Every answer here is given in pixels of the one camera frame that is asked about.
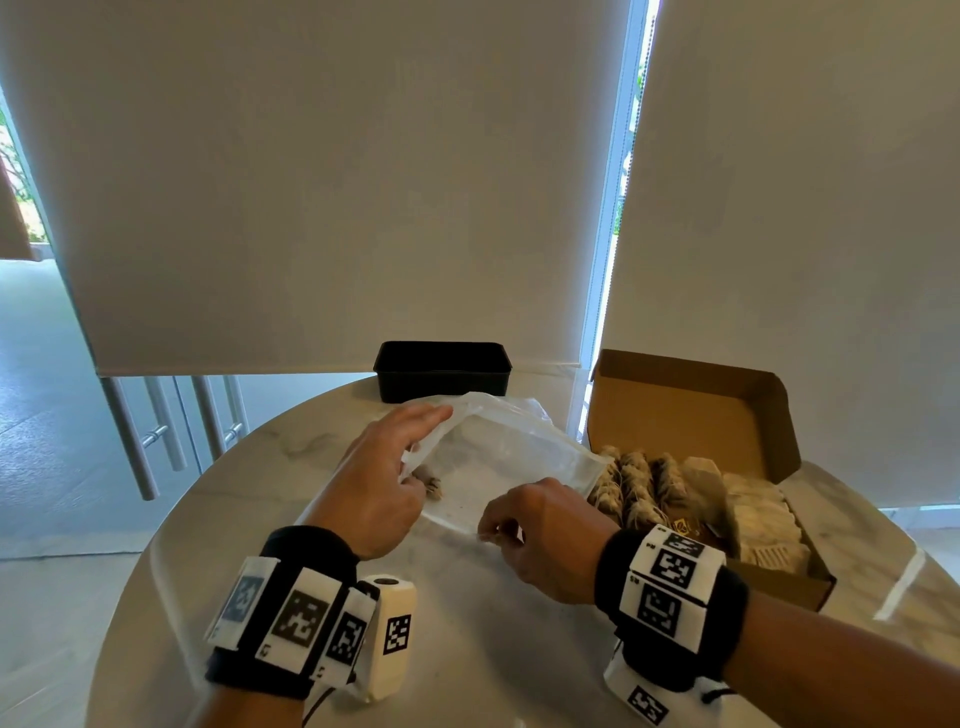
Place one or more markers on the person's left hand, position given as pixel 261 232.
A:
pixel 367 495

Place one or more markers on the person's right hand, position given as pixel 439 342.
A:
pixel 559 536

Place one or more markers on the person's right fingers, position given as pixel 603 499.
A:
pixel 496 521

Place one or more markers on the person's left fingers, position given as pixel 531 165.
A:
pixel 416 420

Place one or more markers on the clear plastic bag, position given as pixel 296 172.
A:
pixel 510 465

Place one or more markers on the person's right forearm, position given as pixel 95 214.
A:
pixel 840 667

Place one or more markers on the person's left forearm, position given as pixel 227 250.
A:
pixel 247 709

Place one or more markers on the black rectangular container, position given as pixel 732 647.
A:
pixel 441 371

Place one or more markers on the brown tea bag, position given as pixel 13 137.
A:
pixel 432 486

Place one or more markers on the row of brown tea bags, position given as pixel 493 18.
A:
pixel 637 484

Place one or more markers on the black right wristband with markers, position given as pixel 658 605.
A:
pixel 675 600

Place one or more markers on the black wristband with markers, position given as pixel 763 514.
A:
pixel 675 600
pixel 292 600

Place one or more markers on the black left wristband with markers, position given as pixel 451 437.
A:
pixel 292 600

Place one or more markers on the open cardboard box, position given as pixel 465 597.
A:
pixel 690 409

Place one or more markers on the white tape strip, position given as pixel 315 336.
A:
pixel 900 585

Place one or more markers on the narrow white roller blind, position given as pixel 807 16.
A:
pixel 802 225

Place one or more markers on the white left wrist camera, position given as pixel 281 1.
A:
pixel 391 637

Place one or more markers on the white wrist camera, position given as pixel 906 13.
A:
pixel 391 637
pixel 649 697

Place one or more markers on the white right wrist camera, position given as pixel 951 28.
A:
pixel 649 697

